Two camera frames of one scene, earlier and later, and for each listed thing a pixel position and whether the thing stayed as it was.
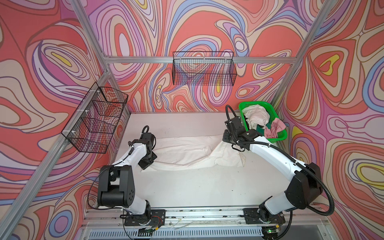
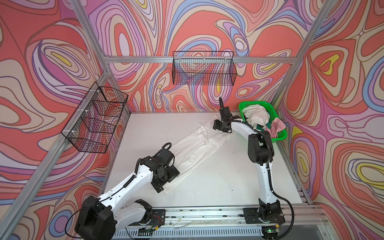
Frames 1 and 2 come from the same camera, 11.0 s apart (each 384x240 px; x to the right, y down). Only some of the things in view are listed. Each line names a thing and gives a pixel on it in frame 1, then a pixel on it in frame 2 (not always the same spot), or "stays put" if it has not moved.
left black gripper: (144, 165) -> (173, 172)
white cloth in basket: (256, 114) stays put
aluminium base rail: (299, 223) stays put
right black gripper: (226, 137) -> (217, 125)
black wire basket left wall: (92, 126) stays put
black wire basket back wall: (204, 68) stays put
